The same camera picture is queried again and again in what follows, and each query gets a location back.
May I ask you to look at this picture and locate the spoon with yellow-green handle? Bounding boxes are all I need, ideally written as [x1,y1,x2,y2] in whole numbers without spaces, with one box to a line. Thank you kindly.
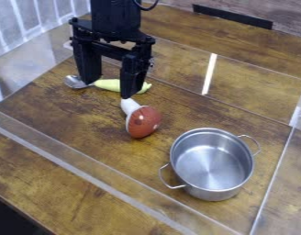
[64,74,154,95]

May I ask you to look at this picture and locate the red and white plush mushroom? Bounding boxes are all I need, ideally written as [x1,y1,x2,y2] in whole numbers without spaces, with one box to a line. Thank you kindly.
[120,98,162,139]

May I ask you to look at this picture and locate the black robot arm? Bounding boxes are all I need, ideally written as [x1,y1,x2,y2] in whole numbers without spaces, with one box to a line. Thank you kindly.
[68,0,156,99]

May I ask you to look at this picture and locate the silver pot with handles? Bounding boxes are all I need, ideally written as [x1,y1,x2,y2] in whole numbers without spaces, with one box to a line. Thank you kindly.
[159,128,262,201]

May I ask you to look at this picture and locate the black cable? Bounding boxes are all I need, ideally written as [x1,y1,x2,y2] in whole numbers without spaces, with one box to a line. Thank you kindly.
[132,0,160,12]

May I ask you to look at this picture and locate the clear acrylic front barrier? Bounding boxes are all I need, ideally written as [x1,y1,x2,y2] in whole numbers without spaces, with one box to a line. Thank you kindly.
[0,112,242,235]

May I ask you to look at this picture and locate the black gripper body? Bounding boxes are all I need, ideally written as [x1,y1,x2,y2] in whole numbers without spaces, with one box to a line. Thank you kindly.
[68,17,156,61]

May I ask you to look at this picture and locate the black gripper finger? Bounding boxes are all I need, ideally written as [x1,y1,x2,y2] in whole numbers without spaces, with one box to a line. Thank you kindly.
[120,54,151,99]
[72,40,102,84]

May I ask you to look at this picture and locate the black bar on table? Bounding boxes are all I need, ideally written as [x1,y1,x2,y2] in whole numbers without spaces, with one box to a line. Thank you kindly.
[192,4,274,29]

